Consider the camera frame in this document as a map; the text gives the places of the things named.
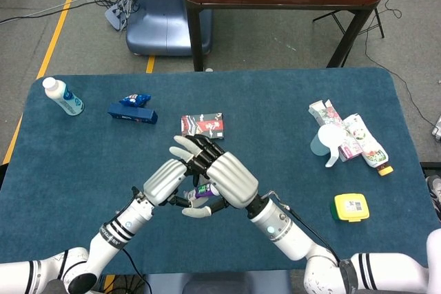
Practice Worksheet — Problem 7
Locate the blue felt tablecloth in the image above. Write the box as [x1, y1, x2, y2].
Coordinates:
[0, 67, 441, 276]

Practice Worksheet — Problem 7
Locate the small pink white box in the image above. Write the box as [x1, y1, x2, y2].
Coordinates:
[338, 142, 365, 163]

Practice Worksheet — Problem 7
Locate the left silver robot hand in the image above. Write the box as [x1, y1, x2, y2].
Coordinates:
[142, 158, 209, 208]

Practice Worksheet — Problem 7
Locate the red black patterned box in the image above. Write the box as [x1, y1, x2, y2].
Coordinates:
[181, 112, 225, 141]

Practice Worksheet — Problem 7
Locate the white floor cable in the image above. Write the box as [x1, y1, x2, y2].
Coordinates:
[0, 0, 98, 25]

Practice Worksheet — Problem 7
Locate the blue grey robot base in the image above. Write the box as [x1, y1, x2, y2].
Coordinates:
[144, 269, 292, 294]

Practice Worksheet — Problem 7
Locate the yellow green lidded box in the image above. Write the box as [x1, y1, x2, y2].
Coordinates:
[329, 192, 371, 222]

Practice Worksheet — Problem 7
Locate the dark blue box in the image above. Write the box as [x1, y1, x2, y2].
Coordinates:
[107, 102, 158, 125]

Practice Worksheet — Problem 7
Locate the white bottle blue label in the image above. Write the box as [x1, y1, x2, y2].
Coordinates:
[41, 76, 85, 117]

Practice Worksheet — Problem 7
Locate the thin black floor cable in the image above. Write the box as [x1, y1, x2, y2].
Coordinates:
[364, 0, 441, 129]

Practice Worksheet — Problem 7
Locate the white floral carton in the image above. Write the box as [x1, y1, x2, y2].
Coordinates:
[308, 99, 346, 127]

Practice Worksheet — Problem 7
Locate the floral lotion tube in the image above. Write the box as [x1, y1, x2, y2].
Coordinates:
[343, 113, 395, 177]

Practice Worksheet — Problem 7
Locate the grey power strip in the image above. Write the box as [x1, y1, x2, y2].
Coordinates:
[104, 0, 130, 32]

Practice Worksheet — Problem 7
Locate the purple toothpaste tube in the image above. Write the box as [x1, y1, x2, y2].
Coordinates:
[184, 183, 218, 200]

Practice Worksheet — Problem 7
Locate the blue machine base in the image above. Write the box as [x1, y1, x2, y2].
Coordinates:
[125, 0, 213, 56]

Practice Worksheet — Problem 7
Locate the blue snack bag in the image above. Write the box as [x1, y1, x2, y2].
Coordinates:
[119, 93, 152, 107]

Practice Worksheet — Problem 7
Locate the grey sneaker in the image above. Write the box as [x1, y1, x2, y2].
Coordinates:
[425, 175, 441, 222]

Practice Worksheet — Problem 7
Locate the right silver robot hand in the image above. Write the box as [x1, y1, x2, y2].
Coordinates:
[168, 134, 260, 219]

